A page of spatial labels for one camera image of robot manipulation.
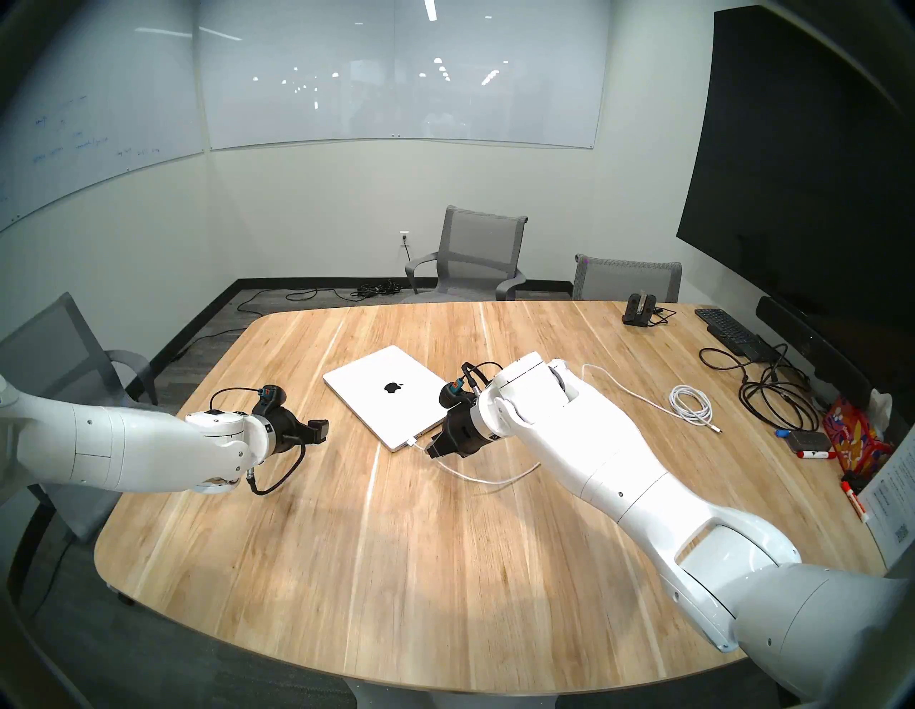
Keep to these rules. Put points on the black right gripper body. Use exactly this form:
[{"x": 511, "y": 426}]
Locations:
[{"x": 463, "y": 432}]

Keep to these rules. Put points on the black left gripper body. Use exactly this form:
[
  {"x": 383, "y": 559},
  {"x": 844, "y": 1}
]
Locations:
[{"x": 289, "y": 434}]

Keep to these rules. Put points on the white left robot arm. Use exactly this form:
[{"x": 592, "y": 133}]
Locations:
[{"x": 107, "y": 450}]

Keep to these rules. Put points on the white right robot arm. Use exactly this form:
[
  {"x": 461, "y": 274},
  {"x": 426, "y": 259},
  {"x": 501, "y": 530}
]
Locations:
[{"x": 643, "y": 486}]

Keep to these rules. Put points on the silver MacBook laptop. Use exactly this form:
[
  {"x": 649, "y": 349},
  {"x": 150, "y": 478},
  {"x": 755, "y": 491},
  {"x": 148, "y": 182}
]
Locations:
[{"x": 386, "y": 400}]

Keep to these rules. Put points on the black controller charging dock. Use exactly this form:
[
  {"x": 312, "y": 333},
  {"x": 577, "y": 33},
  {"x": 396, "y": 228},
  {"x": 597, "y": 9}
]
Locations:
[{"x": 638, "y": 311}]

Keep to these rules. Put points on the grey mesh chair with armrests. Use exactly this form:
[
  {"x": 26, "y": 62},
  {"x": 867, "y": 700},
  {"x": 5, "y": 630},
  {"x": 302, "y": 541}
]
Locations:
[{"x": 479, "y": 243}]

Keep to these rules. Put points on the grey mesh chair without armrests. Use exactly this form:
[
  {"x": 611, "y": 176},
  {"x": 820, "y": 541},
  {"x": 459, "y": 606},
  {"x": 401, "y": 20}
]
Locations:
[{"x": 629, "y": 282}]

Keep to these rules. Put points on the dark grey office chair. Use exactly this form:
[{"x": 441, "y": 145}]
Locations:
[{"x": 50, "y": 350}]

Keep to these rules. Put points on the black keyboard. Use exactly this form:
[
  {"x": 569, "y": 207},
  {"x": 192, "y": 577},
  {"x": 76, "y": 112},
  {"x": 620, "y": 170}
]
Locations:
[{"x": 729, "y": 332}]

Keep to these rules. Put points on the grey whiteboard eraser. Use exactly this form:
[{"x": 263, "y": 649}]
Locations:
[{"x": 811, "y": 441}]

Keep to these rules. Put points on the red white marker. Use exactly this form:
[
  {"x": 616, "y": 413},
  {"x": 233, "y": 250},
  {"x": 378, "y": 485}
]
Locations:
[
  {"x": 815, "y": 454},
  {"x": 854, "y": 500}
]

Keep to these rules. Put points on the black video bar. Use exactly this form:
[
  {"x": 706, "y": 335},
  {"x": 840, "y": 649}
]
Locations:
[{"x": 815, "y": 350}]

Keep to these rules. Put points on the large clean glass whiteboard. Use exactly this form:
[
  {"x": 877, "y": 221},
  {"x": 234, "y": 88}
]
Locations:
[{"x": 400, "y": 71}]

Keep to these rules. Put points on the colourful tissue box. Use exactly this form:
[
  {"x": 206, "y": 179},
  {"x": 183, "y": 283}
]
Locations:
[{"x": 854, "y": 437}]

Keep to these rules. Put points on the glass whiteboard with blue writing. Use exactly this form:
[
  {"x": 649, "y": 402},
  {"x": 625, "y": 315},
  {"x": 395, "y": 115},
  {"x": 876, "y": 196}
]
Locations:
[{"x": 93, "y": 93}]

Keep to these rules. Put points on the large black TV screen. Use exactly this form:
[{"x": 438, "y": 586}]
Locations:
[{"x": 800, "y": 179}]

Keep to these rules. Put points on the white printed paper sheet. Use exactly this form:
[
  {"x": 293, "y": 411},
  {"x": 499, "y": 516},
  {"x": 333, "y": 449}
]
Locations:
[{"x": 895, "y": 493}]

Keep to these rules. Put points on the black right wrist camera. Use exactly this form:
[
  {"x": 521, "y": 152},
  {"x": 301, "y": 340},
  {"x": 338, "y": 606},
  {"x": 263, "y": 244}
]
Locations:
[{"x": 454, "y": 394}]

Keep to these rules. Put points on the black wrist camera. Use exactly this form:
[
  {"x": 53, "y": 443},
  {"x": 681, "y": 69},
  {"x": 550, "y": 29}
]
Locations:
[
  {"x": 454, "y": 394},
  {"x": 270, "y": 400}
]

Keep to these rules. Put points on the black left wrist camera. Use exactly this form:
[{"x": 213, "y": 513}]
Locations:
[{"x": 270, "y": 400}]

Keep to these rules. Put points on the white table pedestal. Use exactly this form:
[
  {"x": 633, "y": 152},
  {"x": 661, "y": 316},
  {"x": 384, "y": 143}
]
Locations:
[{"x": 429, "y": 700}]

